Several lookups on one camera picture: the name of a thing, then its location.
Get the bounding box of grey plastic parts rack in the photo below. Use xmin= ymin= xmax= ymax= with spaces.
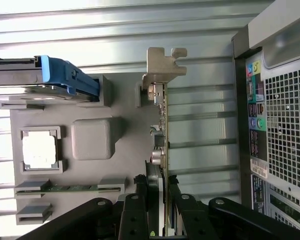
xmin=0 ymin=73 xmax=171 ymax=226

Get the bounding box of green RAM stick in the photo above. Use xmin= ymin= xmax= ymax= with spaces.
xmin=14 ymin=184 xmax=122 ymax=195

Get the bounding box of silver CPU chip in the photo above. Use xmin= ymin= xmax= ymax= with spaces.
xmin=22 ymin=130 xmax=59 ymax=169

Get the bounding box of hard disk with blue caddy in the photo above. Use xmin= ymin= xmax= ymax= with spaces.
xmin=0 ymin=55 xmax=101 ymax=103

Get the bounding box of grey and black PC case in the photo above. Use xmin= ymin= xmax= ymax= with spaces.
xmin=230 ymin=0 xmax=300 ymax=227

